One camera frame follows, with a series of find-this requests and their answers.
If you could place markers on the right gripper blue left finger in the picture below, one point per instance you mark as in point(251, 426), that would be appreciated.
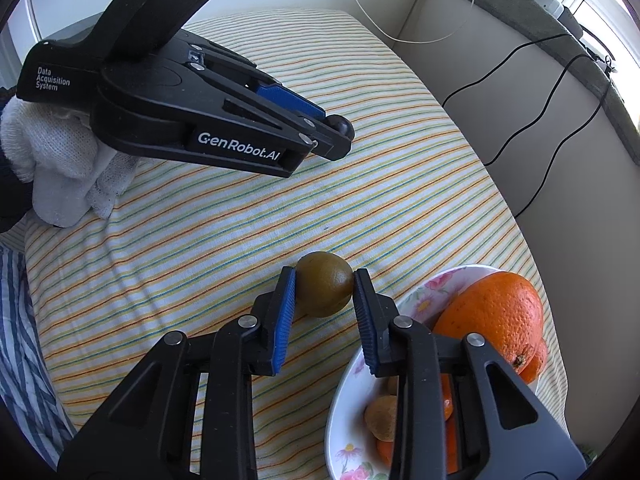
point(185, 410)

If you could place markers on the medium tangerine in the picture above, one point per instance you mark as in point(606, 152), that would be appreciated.
point(385, 449)

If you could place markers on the striped tablecloth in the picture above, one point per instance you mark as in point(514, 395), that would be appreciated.
point(189, 247)

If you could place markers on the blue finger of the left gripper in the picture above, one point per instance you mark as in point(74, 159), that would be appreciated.
point(323, 140)
point(290, 100)

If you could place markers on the white floral plate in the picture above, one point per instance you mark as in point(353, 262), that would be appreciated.
point(350, 447)

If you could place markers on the small brown longan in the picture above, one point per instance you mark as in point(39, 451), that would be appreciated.
point(380, 417)
point(392, 386)

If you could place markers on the grey windowsill mat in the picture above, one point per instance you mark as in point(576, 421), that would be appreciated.
point(545, 32)

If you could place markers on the blue striped cloth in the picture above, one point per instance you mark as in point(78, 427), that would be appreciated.
point(26, 389)

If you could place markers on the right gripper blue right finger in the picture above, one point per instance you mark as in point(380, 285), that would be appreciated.
point(503, 430)

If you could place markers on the green-brown kiwi fruit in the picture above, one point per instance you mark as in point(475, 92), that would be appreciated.
point(324, 284)

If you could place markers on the dark plum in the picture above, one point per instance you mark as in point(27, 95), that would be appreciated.
point(342, 125)

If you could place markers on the white gloved left hand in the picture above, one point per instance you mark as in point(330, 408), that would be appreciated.
point(71, 171)

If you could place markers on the large orange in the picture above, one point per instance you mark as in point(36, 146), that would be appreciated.
point(536, 365)
point(505, 309)

